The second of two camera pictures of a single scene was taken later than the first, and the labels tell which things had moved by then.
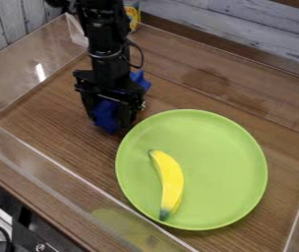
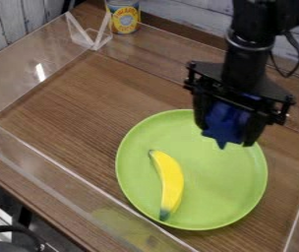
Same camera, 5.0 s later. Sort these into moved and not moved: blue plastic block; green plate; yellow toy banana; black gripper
Moved: black gripper; blue plastic block
Not moved: green plate; yellow toy banana
